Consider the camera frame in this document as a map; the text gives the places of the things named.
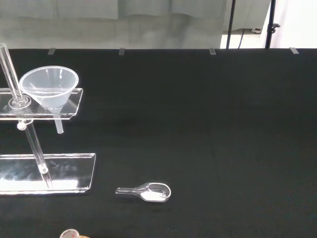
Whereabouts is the glass weighing funnel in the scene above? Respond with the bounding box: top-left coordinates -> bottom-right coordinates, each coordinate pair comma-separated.
115,182 -> 172,203

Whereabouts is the clear acrylic funnel stand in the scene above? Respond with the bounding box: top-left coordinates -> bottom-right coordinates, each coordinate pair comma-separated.
0,43 -> 97,196

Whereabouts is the black bench cloth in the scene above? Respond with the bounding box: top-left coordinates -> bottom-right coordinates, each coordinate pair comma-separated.
0,48 -> 317,238

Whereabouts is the grey curtain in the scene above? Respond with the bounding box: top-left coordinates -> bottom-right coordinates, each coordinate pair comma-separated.
0,0 -> 228,50

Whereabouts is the small round-bottom glass flask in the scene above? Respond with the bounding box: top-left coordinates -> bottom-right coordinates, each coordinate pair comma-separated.
59,229 -> 80,238

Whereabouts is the black tripod pole with clamp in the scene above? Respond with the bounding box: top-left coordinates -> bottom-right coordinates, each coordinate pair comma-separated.
264,0 -> 280,49

